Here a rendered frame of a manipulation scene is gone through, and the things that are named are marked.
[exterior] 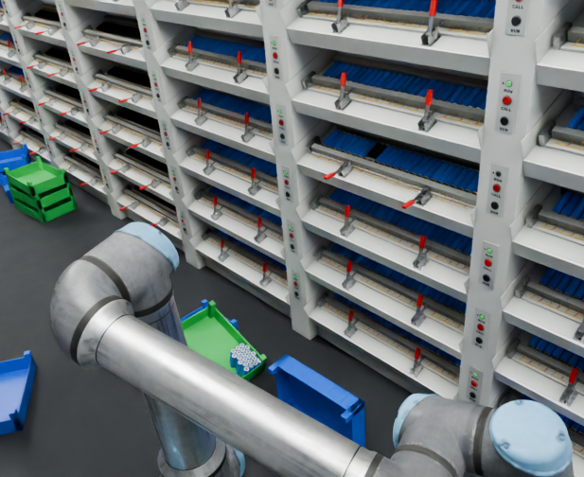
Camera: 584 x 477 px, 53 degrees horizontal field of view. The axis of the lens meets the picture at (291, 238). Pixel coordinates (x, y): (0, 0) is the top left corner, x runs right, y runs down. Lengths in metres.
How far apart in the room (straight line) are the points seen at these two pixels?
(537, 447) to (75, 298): 0.65
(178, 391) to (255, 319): 1.46
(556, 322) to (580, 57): 0.59
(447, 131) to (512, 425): 0.78
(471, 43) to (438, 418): 0.80
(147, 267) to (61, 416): 1.19
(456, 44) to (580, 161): 0.35
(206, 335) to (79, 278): 1.21
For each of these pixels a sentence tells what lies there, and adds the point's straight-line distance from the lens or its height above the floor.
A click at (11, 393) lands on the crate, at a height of 0.00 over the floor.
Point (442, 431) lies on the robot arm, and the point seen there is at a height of 0.79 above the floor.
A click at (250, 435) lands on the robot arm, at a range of 0.80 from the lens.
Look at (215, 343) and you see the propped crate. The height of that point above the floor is 0.06.
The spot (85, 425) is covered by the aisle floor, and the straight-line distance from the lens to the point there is 2.05.
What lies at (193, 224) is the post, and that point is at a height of 0.22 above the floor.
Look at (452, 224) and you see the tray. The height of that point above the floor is 0.68.
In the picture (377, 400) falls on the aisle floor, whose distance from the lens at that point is 1.94.
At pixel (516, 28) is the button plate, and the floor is 1.15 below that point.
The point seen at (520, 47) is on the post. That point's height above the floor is 1.12.
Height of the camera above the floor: 1.41
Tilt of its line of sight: 31 degrees down
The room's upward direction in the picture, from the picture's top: 5 degrees counter-clockwise
